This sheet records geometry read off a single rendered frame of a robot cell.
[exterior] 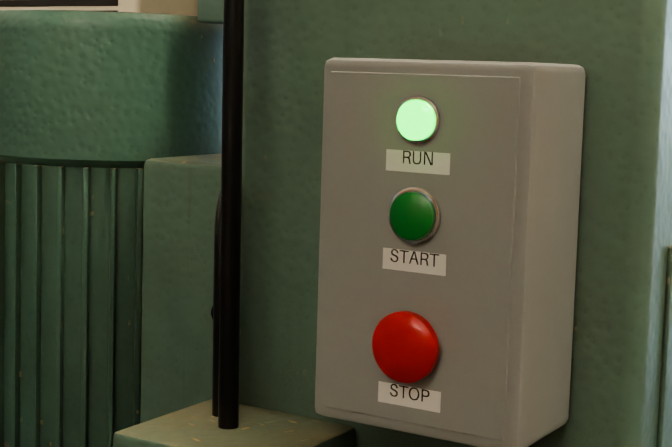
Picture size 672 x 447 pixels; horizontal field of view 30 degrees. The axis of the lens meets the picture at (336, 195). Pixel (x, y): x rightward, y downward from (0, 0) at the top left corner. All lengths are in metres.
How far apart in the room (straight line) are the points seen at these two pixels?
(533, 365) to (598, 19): 0.15
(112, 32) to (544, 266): 0.34
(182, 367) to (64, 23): 0.21
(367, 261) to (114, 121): 0.27
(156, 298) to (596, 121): 0.30
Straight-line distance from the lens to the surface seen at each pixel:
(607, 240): 0.56
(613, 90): 0.55
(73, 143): 0.76
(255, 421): 0.63
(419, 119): 0.52
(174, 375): 0.74
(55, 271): 0.78
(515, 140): 0.50
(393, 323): 0.53
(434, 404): 0.54
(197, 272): 0.72
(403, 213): 0.52
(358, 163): 0.54
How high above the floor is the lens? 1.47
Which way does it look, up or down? 6 degrees down
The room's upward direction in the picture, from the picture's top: 2 degrees clockwise
